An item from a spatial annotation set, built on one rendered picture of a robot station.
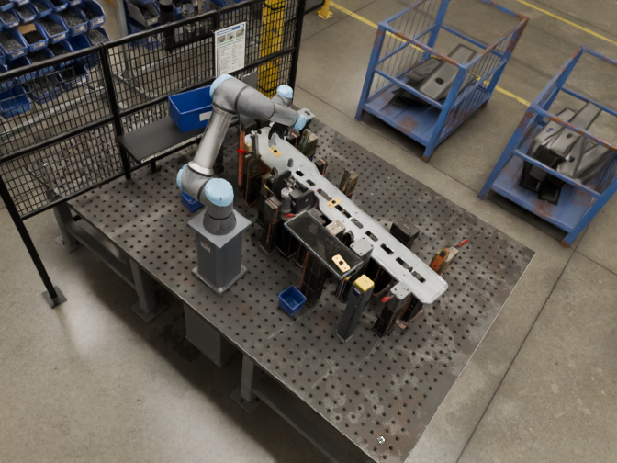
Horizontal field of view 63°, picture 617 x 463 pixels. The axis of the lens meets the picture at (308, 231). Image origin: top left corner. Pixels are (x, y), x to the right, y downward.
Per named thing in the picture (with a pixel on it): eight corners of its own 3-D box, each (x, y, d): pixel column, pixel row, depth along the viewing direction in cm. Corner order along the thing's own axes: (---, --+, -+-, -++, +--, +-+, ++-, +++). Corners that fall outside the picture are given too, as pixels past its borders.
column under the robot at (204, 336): (220, 368, 301) (219, 312, 251) (185, 337, 311) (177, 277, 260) (254, 333, 318) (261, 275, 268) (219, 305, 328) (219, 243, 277)
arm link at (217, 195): (220, 222, 218) (220, 201, 207) (197, 208, 221) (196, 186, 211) (239, 207, 224) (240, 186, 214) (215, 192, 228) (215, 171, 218)
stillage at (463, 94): (420, 71, 536) (451, -19, 463) (486, 107, 510) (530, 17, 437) (353, 118, 470) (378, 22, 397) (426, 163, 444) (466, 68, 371)
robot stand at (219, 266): (219, 296, 252) (219, 248, 221) (191, 272, 258) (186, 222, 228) (248, 271, 263) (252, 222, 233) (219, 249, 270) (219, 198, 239)
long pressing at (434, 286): (454, 283, 240) (455, 281, 239) (425, 309, 229) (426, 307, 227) (268, 126, 295) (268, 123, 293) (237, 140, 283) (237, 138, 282)
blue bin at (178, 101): (231, 118, 288) (232, 100, 278) (182, 133, 275) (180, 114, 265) (218, 102, 296) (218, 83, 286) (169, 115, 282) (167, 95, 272)
